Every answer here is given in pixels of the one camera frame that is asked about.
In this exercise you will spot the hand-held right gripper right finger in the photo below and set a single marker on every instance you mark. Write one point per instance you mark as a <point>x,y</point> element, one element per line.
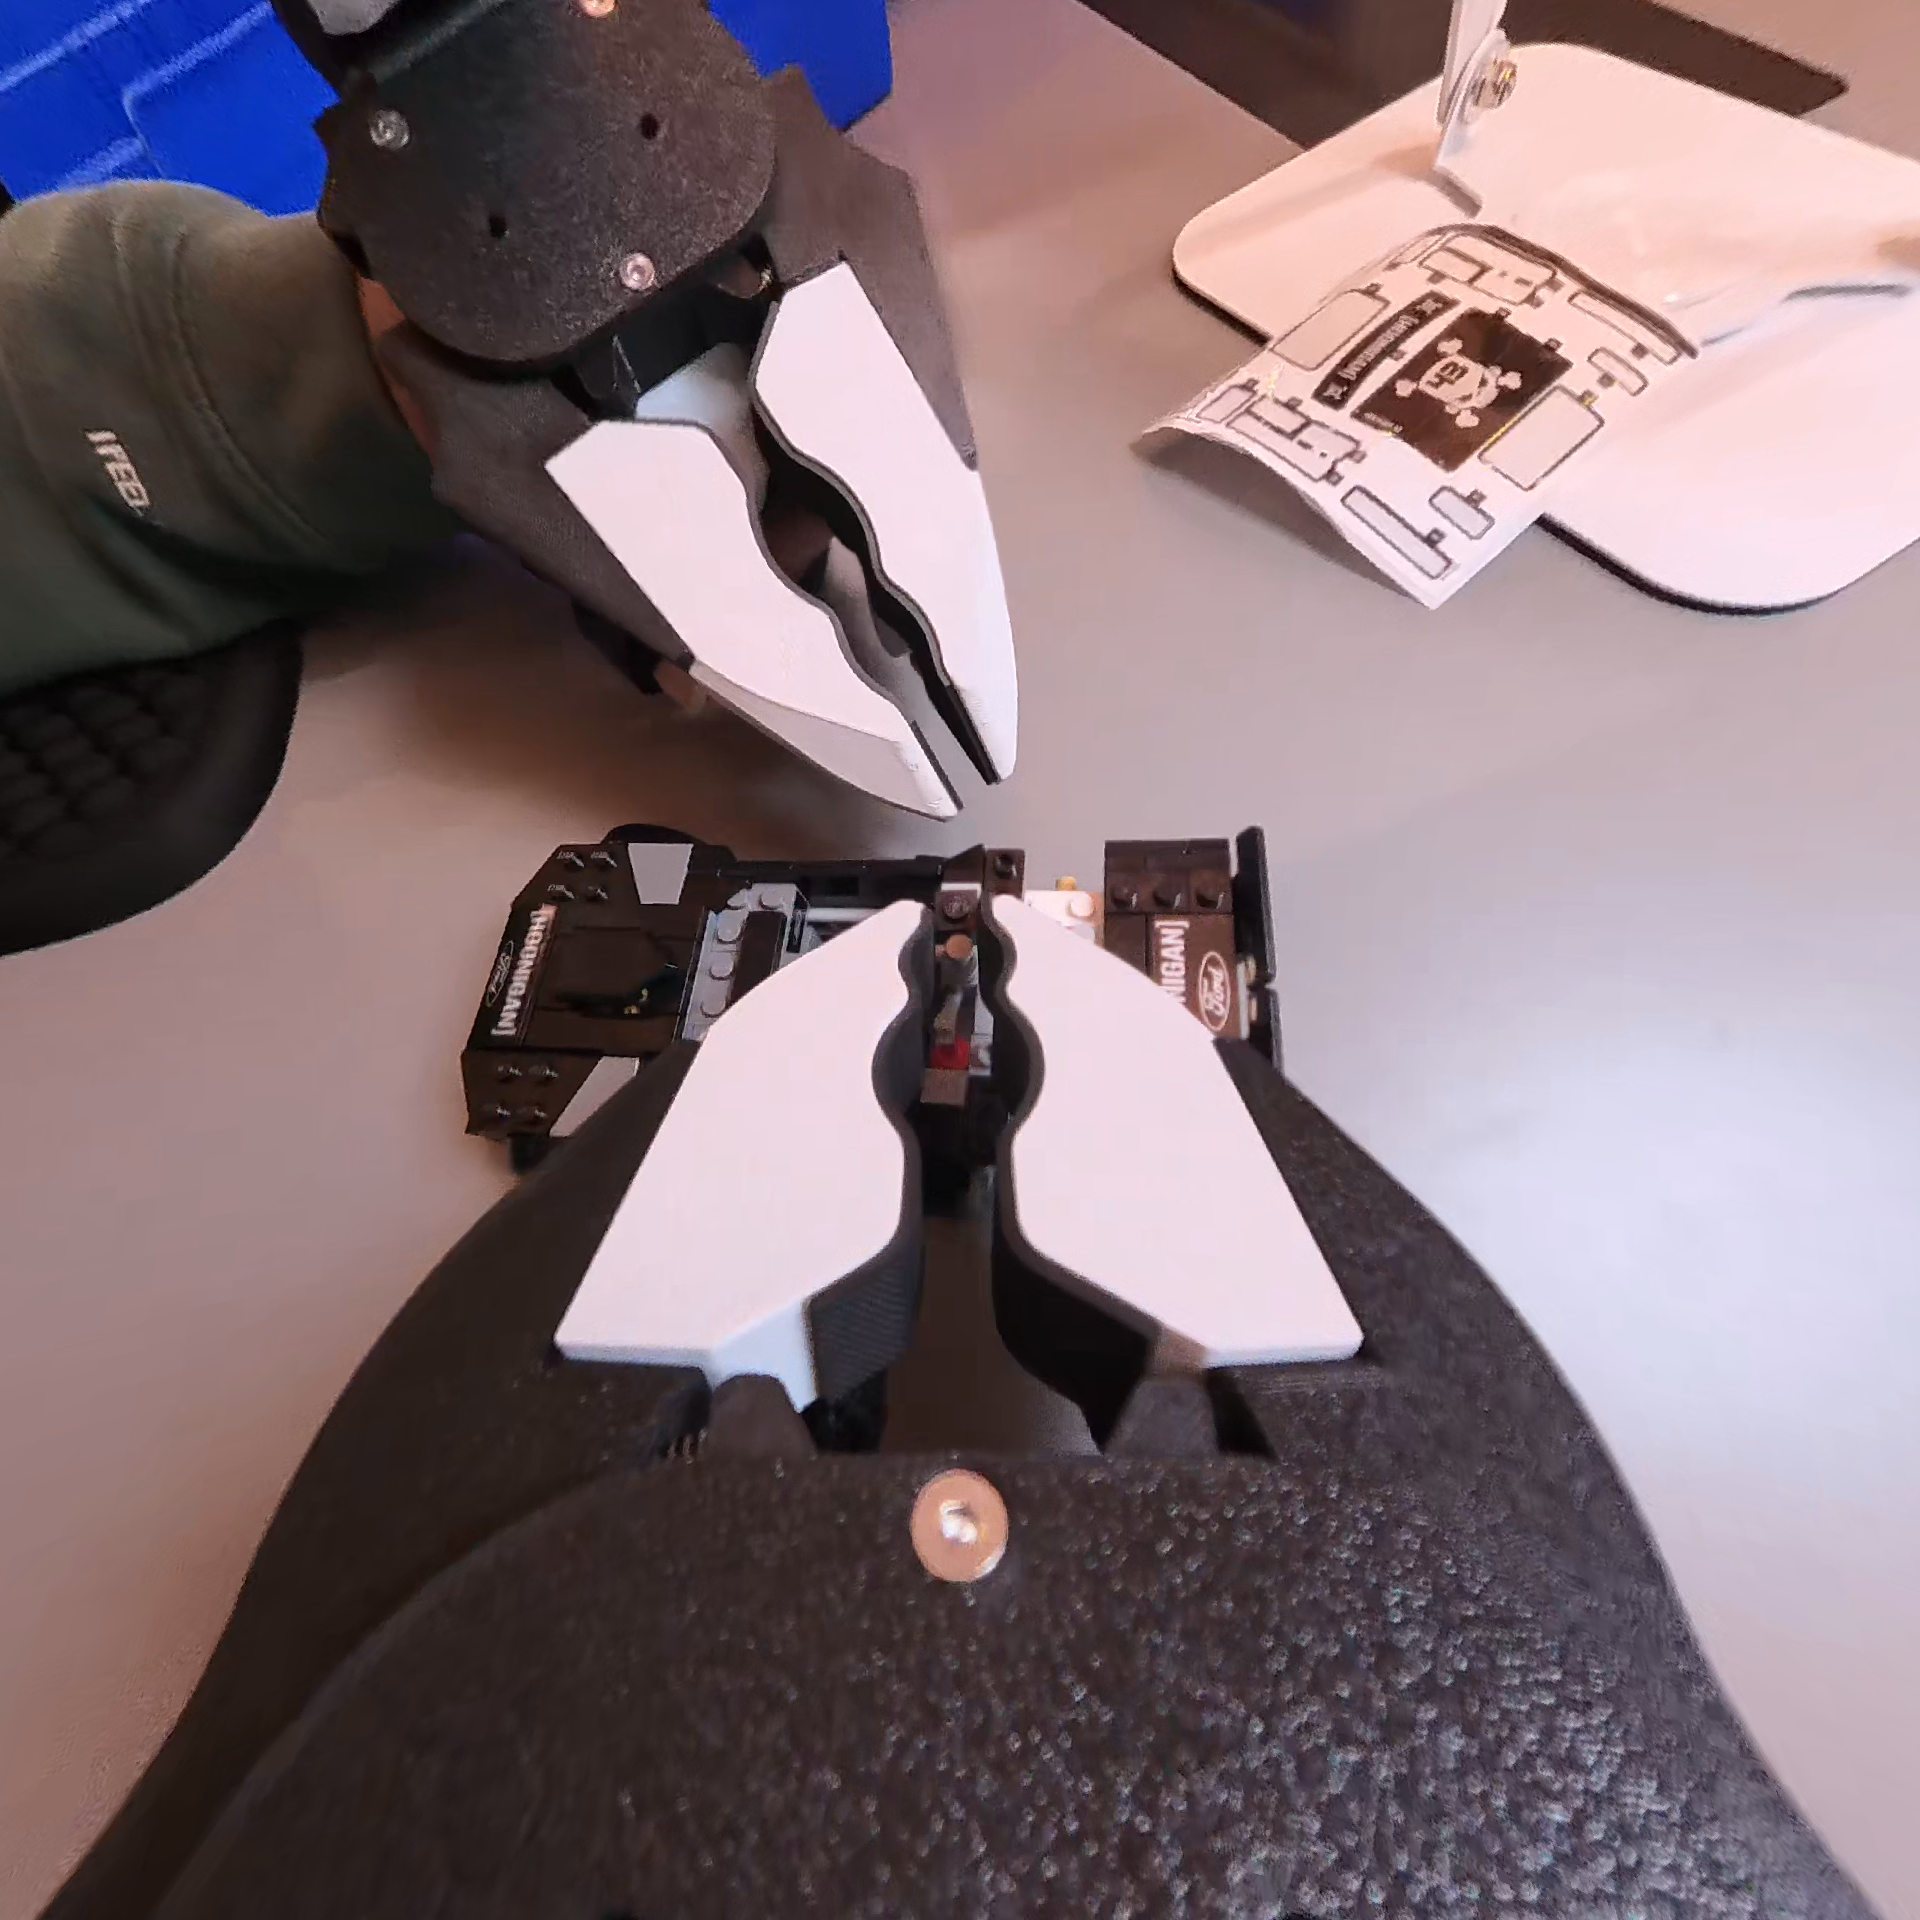
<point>1172,1170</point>

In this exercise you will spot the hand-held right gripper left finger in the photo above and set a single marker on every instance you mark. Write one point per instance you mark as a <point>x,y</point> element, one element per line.
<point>750,1170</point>

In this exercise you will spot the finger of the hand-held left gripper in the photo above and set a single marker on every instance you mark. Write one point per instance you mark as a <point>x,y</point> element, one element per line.
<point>707,571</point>
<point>902,481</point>

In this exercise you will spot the black lego car model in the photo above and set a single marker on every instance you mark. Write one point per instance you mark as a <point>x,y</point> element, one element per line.
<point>585,977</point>

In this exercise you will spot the blue plastic bin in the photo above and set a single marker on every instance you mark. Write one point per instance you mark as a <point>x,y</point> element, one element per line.
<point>182,91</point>

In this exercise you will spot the person's left forearm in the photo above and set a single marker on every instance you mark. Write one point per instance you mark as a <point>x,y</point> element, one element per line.
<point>152,421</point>

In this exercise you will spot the person's left hand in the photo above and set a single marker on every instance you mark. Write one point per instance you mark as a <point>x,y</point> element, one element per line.
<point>685,691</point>

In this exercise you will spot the white sticker sheet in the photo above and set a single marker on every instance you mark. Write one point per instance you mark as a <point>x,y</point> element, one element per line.
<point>1412,391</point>

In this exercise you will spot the black mesh pad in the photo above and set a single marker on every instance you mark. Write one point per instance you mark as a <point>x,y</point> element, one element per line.
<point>121,779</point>

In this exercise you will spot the white tray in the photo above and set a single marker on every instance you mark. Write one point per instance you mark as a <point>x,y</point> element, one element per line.
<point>1773,391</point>

